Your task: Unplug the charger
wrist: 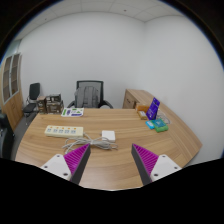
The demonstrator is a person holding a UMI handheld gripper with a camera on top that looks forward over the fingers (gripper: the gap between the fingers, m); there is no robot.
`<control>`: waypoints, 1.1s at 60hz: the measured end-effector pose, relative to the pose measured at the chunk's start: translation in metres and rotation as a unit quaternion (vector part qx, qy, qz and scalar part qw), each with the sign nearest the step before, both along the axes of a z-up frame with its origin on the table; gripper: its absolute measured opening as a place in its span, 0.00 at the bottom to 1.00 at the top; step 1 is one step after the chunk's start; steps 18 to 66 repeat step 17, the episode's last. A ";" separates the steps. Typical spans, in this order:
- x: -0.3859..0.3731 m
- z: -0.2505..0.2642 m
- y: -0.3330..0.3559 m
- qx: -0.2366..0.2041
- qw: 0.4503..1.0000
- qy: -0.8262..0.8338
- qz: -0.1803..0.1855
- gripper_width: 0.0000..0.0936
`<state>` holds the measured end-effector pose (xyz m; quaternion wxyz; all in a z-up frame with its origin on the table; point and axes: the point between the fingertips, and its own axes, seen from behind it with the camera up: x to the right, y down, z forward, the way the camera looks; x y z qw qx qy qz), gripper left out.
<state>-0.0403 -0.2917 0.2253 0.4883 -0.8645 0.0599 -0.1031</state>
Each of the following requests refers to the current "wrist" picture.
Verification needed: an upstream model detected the grey power strip cable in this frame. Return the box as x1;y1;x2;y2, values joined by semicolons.
61;132;119;154

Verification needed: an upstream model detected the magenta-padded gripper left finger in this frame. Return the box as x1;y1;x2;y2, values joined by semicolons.
39;143;92;186

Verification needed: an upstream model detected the purple standing card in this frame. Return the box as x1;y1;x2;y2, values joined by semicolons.
145;97;161;121

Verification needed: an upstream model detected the black visitor chair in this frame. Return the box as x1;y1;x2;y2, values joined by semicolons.
22;82;41;118

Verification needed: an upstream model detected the wooden glass-door cabinet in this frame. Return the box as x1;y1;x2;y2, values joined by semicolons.
0;52;25;131

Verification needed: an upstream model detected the small green box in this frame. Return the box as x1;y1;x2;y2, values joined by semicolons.
152;118;169;133

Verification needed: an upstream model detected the black leather chair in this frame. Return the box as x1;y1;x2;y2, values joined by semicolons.
0;112;16;160

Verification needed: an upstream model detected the cream power strip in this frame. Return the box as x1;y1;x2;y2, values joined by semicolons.
44;124;85;138

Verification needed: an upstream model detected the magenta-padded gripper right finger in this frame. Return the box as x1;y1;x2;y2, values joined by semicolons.
130;143;183;186

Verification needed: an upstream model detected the white charger block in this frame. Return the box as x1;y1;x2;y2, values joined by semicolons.
101;129;116;142

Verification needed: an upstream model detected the grey backpack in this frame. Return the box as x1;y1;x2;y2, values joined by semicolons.
74;85;100;108

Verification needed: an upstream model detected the printed paper sheet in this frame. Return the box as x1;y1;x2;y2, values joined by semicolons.
60;107;85;118

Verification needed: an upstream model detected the black mesh office chair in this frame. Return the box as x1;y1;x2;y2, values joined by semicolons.
67;79;114;109

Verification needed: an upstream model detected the small brown cardboard box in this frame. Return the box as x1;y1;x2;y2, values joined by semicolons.
36;95;48;114

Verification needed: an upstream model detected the orange box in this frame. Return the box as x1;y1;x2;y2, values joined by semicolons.
134;103;151;113

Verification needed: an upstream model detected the small yellowish box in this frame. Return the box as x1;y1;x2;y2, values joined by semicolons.
137;110;148;121

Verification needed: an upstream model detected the small blue box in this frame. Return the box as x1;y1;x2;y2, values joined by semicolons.
145;120;156;130

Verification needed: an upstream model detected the wooden side desk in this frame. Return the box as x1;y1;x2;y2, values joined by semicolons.
122;88;158;110

